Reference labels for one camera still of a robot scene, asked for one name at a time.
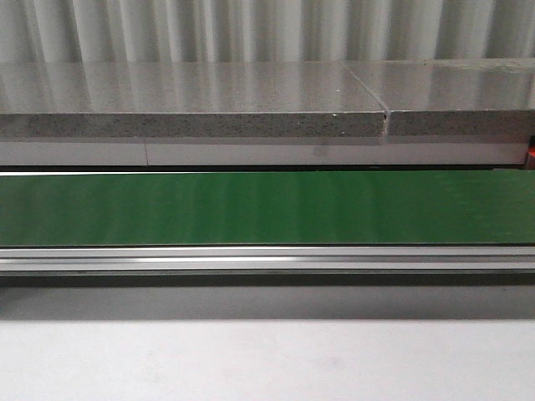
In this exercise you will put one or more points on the grey speckled stone slab left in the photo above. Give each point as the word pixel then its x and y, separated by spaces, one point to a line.
pixel 186 100

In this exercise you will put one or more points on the grey speckled stone slab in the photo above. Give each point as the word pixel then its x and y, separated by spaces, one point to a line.
pixel 466 98
pixel 186 100

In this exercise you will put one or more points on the green conveyor belt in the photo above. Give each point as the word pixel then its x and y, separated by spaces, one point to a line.
pixel 269 208

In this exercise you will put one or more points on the grey speckled stone slab right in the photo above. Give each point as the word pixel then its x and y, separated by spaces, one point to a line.
pixel 466 98

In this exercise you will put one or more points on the white panel under slab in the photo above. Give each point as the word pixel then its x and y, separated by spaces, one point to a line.
pixel 258 152

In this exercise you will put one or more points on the white corrugated curtain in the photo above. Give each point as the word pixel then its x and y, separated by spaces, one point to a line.
pixel 246 31

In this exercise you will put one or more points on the aluminium conveyor side rail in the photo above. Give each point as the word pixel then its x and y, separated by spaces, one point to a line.
pixel 263 260

